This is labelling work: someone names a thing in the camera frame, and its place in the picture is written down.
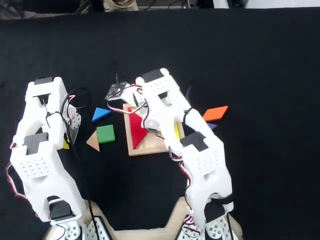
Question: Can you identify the green square piece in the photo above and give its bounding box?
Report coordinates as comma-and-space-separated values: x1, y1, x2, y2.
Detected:
96, 124, 116, 144

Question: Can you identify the square wooden tray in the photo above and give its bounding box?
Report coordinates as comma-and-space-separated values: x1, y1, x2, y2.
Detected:
122, 103, 186, 157

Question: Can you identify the blue triangle piece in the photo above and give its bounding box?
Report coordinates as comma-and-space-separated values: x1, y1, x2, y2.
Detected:
91, 107, 113, 123

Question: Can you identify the natural wood triangle piece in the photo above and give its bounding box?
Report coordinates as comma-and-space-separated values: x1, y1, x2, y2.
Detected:
86, 131, 101, 153

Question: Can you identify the red large triangle piece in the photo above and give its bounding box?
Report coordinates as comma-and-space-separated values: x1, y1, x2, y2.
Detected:
127, 107, 149, 150

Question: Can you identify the tan wooden base board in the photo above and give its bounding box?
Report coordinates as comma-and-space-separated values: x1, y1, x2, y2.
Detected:
43, 197, 244, 240

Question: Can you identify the orange parallelogram piece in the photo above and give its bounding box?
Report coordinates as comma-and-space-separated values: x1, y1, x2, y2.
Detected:
202, 105, 229, 122

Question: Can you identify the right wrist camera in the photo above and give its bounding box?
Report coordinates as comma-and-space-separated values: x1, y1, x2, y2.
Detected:
104, 82, 132, 101

